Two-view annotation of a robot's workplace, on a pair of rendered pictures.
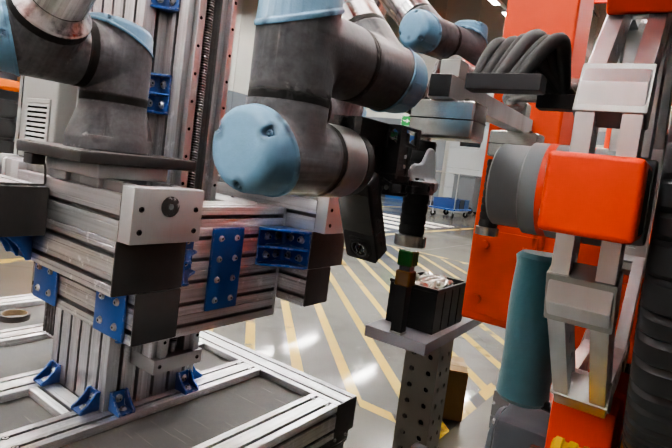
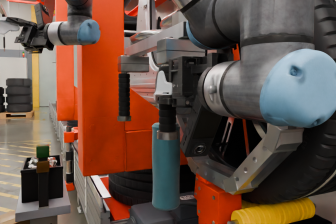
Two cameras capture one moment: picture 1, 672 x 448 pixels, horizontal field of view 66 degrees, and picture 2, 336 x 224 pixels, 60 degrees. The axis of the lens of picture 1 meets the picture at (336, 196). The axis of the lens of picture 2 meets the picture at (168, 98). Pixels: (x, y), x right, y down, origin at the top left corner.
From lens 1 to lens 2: 0.56 m
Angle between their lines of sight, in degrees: 57
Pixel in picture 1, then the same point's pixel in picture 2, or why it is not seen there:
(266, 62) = (304, 12)
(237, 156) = (320, 97)
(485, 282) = (96, 150)
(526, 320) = (171, 162)
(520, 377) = (172, 193)
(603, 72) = not seen: hidden behind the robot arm
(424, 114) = (175, 48)
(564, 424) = (224, 204)
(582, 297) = (293, 137)
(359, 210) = (212, 121)
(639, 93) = not seen: hidden behind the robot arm
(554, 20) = not seen: outside the picture
